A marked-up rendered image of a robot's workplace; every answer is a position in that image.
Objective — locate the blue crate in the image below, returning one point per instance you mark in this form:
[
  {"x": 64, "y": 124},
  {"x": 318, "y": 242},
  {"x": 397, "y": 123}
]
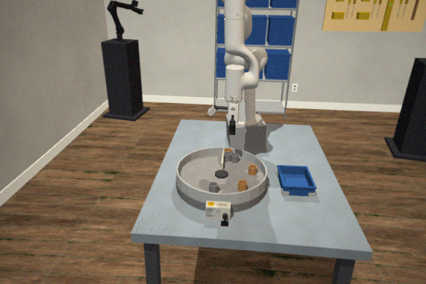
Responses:
[{"x": 298, "y": 181}]

